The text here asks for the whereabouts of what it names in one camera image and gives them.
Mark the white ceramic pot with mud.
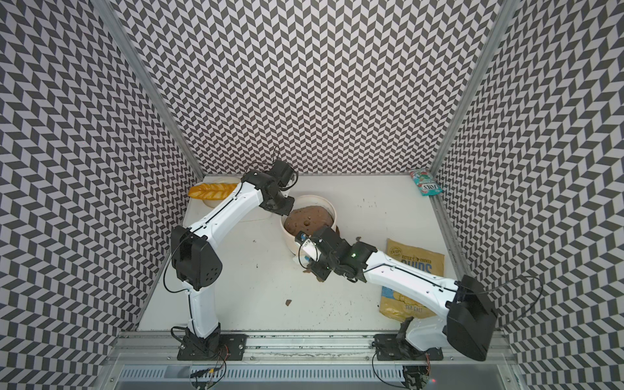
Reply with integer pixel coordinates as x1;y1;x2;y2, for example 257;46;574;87
280;195;337;255

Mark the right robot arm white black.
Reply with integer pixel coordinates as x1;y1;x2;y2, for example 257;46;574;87
295;227;498;362

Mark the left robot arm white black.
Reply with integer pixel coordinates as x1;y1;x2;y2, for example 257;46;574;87
170;161;298;339

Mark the white bowl plate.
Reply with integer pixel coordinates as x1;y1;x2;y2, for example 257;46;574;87
201;176;240;208

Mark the toy bread loaf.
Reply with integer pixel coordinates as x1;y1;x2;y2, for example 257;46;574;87
188;183;237;201

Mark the white cutting board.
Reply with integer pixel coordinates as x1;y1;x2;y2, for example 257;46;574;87
195;200;271;223

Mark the yellow chips bag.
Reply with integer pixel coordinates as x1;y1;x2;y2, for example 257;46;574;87
379;238;445;323

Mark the teal snack packet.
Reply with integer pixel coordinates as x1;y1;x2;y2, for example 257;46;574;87
409;168;444;196

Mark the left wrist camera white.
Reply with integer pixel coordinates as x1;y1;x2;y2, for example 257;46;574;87
268;159;299;191

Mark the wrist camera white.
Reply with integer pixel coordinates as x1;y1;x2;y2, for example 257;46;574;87
268;159;299;191
295;231;320;263

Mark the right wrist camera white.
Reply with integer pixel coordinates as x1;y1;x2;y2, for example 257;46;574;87
295;231;320;263

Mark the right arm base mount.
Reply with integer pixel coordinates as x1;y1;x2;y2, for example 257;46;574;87
371;317;444;362

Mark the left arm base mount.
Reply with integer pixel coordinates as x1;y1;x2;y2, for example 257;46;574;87
177;333;248;362

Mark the aluminium front rail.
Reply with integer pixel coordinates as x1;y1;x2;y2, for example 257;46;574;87
104;331;518;367

